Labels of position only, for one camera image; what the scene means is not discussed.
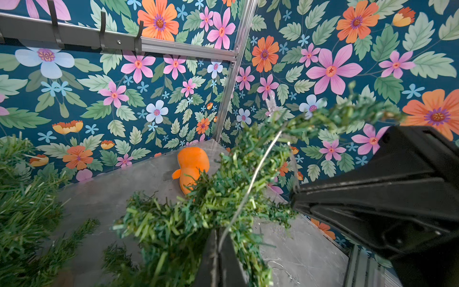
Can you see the aluminium frame struts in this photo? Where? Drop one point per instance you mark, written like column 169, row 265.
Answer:
column 234, row 57

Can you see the black coat hook rail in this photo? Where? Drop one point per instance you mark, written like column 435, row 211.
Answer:
column 61, row 34

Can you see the green christmas tree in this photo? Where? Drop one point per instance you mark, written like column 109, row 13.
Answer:
column 172, row 236
column 30, row 213

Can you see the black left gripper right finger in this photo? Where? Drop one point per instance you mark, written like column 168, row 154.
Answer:
column 403, row 205

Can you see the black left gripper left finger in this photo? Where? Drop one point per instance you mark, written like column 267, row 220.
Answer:
column 219, row 266

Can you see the orange plush toy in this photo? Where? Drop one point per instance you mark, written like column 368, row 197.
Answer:
column 193, row 161

